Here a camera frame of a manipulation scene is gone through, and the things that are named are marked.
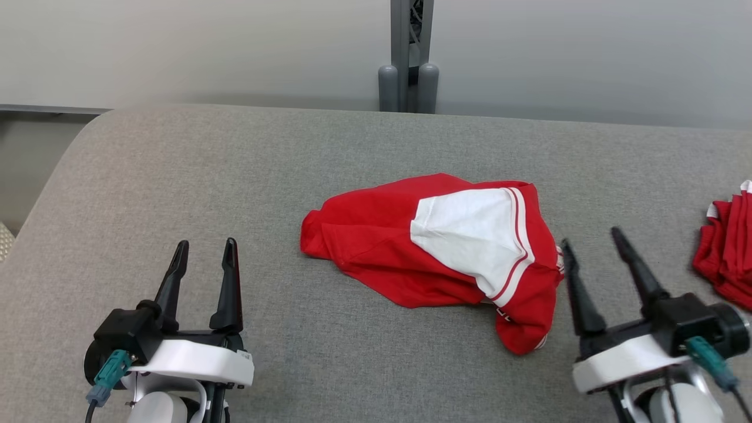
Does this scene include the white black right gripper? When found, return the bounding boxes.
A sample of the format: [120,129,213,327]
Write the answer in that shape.
[560,227,695,394]

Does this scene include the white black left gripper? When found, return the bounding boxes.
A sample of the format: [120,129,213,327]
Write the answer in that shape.
[120,237,254,388]

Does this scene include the black right cable teal connector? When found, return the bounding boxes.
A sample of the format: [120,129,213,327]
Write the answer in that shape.
[683,336,752,422]

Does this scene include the red basketball shorts number print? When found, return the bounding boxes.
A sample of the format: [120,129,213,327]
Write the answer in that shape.
[692,179,752,312]

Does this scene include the red jersey white side panels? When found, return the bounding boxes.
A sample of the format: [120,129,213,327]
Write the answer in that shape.
[300,173,566,356]

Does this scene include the grey partition post with feet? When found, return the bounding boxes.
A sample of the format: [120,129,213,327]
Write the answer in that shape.
[378,0,440,113]

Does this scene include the grey wall base rail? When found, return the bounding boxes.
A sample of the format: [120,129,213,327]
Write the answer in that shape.
[0,105,112,116]

